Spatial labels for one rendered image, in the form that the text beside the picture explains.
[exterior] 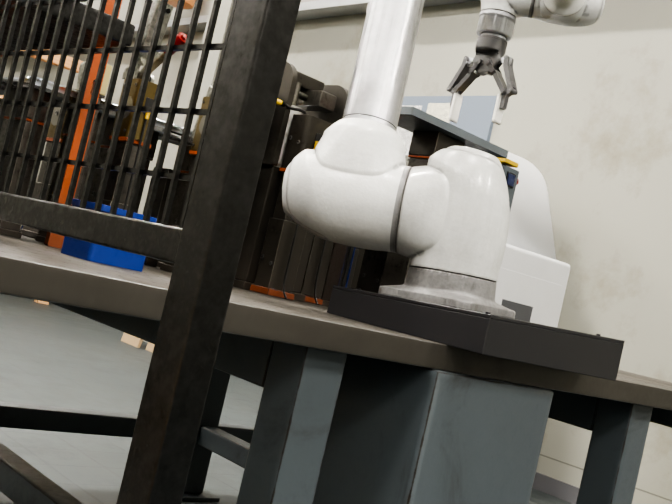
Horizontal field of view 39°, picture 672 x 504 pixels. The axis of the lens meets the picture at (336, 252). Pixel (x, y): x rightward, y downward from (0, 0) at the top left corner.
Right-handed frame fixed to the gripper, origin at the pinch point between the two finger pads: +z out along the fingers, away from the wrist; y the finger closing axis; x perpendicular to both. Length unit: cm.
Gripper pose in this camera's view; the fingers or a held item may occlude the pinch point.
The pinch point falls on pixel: (474, 118)
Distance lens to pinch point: 237.1
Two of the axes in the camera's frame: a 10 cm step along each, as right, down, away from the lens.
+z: -2.3, 9.7, -0.4
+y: -6.8, -1.3, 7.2
